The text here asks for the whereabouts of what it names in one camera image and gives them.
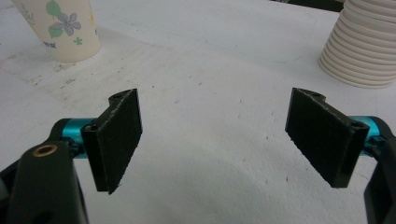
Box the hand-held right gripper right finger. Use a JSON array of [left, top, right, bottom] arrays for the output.
[[284, 87, 383, 189]]

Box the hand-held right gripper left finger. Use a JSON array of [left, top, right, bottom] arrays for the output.
[[60, 88, 144, 196]]

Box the stack of white paper cups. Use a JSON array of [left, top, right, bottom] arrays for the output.
[[318, 0, 396, 90]]

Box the floral print paper cup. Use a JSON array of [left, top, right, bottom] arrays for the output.
[[11, 0, 103, 63]]

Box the white foam mat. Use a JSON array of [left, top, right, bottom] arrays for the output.
[[0, 0, 396, 224]]

